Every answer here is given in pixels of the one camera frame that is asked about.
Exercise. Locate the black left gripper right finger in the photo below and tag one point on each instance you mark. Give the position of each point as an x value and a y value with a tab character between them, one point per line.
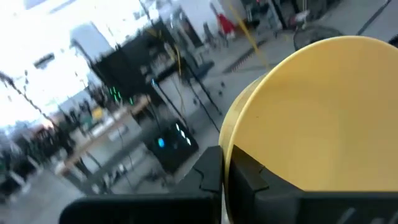
311	208

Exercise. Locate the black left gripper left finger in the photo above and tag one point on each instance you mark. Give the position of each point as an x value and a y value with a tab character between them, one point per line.
155	208

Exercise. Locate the yellow plastic bowl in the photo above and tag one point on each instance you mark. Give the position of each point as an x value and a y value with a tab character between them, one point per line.
311	118

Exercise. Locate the black computer tower blue lights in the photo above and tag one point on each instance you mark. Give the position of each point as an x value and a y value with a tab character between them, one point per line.
174	149

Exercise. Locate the wooden background table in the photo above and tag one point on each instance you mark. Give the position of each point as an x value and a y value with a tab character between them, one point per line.
102	137

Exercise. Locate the black equipment rack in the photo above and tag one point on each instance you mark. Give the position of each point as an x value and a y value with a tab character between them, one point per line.
130	68

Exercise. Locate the yellow upright pole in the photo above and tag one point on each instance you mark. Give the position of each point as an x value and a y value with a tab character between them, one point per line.
248	34

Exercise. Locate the red object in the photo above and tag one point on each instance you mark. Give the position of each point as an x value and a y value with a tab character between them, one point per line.
225	25

